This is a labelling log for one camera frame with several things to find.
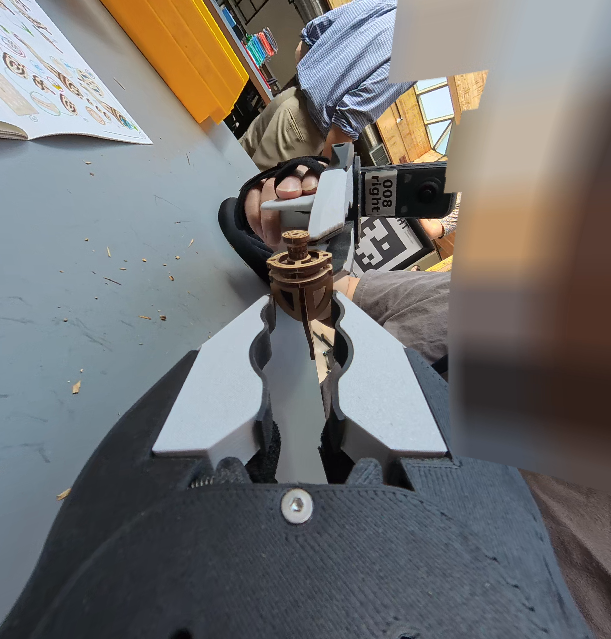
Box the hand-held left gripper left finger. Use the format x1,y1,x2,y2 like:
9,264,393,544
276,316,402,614
152,295,277,470

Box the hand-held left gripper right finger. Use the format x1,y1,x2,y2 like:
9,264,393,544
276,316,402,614
321,291,449,462

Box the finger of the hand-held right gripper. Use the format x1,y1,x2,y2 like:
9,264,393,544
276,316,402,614
329,222,361,279
308,168,359,242

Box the round wooden model assembly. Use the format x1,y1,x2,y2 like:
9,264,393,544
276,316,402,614
265,229,336,361

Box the person's right hand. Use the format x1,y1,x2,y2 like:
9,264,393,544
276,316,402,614
246,160,330,249

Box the scattered wood splinters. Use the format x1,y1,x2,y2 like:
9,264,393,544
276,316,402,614
56,75,196,500

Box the stack of coloured bins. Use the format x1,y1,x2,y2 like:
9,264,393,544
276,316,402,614
244,27,280,67

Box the yellow plastic bin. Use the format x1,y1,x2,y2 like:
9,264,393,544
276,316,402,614
101,0,249,124

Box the illustrated instruction booklet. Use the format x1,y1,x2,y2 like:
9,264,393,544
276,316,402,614
0,0,153,145

